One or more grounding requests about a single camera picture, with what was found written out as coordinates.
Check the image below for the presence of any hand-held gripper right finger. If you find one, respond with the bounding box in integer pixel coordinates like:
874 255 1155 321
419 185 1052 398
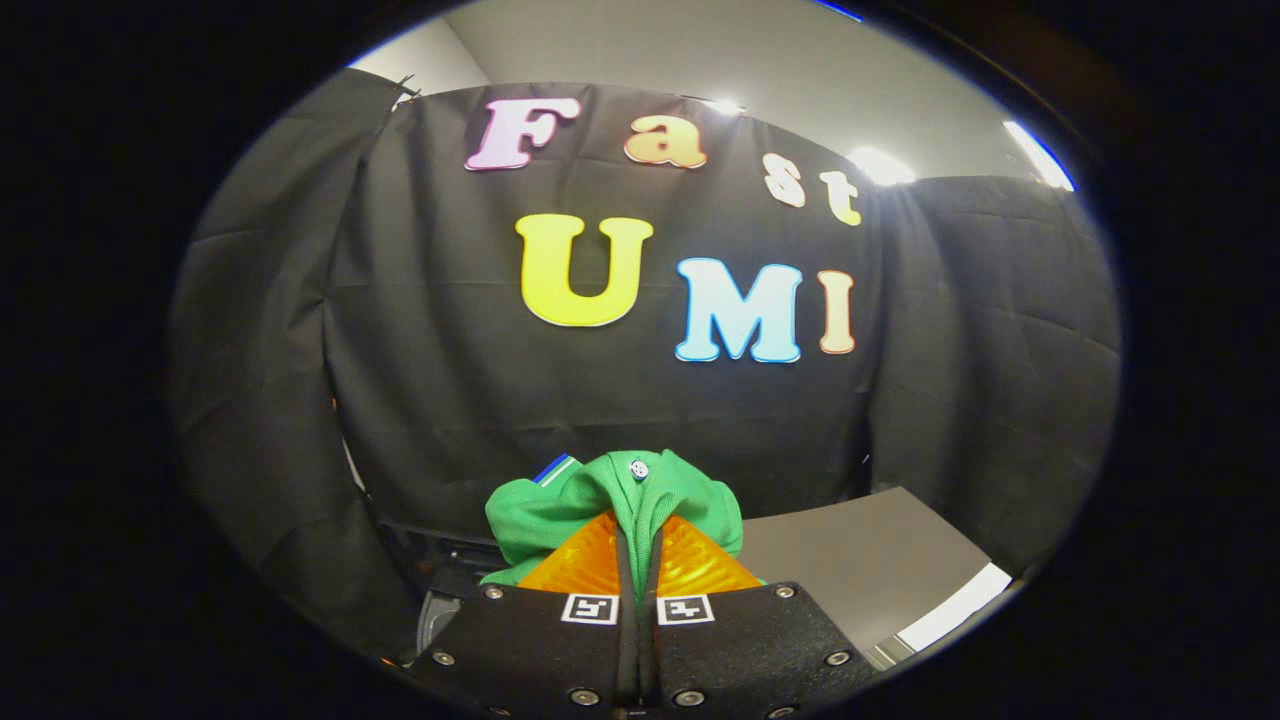
640 512 881 719

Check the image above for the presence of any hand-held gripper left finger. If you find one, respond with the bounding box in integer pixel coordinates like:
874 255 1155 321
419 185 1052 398
405 510 641 719

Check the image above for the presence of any grey washing machine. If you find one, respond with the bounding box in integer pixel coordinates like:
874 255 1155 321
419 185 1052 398
413 588 463 663

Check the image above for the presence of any green polo shirt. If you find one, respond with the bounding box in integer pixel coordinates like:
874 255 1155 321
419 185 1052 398
480 450 766 601

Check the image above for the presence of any beige cabinet with dark top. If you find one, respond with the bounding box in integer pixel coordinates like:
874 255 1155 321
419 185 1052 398
740 487 1013 656

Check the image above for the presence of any black backdrop cloth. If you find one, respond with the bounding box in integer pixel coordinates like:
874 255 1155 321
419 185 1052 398
170 68 1121 641

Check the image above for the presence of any small ceiling light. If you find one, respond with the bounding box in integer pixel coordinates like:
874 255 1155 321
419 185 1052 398
850 147 916 186

